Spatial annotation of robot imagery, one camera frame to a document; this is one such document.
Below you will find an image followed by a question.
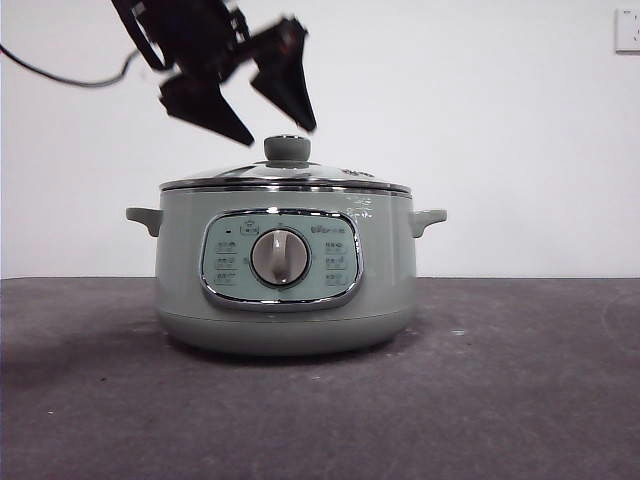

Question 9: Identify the glass lid with green knob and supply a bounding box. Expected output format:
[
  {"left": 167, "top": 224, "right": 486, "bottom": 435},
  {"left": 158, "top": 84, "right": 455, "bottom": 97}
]
[{"left": 159, "top": 134, "right": 411, "bottom": 194}]

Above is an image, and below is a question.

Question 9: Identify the pale green electric pot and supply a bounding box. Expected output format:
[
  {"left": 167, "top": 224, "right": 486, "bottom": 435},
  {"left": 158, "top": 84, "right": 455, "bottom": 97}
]
[{"left": 125, "top": 187, "right": 448, "bottom": 357}]

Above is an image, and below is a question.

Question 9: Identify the black cable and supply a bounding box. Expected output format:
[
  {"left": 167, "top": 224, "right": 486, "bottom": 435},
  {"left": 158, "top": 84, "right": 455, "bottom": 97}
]
[{"left": 0, "top": 43, "right": 142, "bottom": 89}]

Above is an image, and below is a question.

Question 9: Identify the white wall socket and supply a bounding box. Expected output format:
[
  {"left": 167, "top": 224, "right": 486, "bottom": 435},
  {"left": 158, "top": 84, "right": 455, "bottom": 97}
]
[{"left": 614, "top": 8, "right": 640, "bottom": 54}]

